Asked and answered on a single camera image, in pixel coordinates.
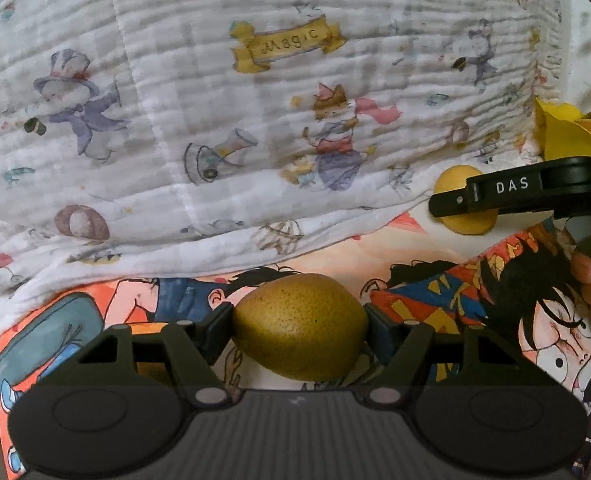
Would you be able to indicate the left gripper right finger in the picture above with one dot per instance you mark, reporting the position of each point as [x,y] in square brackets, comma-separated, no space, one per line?
[403,349]

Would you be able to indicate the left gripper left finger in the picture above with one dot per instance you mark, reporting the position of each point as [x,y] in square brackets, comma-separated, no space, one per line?
[192,349]

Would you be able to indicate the yellow plastic bowl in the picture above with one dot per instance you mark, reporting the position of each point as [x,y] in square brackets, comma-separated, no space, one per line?
[562,131]

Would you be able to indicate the green-yellow pear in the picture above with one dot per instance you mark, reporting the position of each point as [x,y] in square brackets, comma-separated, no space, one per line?
[304,327]

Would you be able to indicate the anime colouring poster mat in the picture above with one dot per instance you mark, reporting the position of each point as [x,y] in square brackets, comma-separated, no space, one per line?
[520,288]

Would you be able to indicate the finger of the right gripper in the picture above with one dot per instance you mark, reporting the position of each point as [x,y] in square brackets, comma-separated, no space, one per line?
[562,186]

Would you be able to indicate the cartoon print white cloth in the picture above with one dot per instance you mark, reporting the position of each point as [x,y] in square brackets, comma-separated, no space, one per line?
[191,137]

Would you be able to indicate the yellow lemon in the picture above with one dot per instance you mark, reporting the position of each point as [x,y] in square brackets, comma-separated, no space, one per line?
[471,223]

